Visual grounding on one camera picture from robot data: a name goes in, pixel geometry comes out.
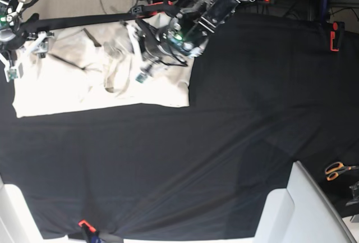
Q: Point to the orange black clamp top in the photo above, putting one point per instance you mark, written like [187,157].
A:
[152,9]

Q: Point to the orange black clamp bottom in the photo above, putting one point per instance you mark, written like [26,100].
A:
[92,235]

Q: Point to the white base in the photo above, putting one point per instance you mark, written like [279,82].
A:
[17,223]
[300,212]

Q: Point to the black table cloth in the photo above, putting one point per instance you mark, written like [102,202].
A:
[267,92]

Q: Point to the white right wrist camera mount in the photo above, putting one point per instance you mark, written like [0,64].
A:
[13,61]

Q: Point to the black device right edge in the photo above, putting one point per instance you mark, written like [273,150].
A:
[355,195]

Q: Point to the cream white T-shirt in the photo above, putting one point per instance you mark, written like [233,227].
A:
[90,67]

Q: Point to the orange black clamp right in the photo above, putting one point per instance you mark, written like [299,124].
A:
[336,36]

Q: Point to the orange black clamp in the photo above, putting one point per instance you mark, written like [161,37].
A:
[336,36]
[92,235]
[152,9]

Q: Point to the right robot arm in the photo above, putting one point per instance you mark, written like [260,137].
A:
[13,9]

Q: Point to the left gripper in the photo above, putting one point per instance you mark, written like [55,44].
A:
[152,40]

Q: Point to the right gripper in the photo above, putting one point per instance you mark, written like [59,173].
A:
[14,37]

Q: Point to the orange handled scissors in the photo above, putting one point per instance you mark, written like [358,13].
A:
[336,169]

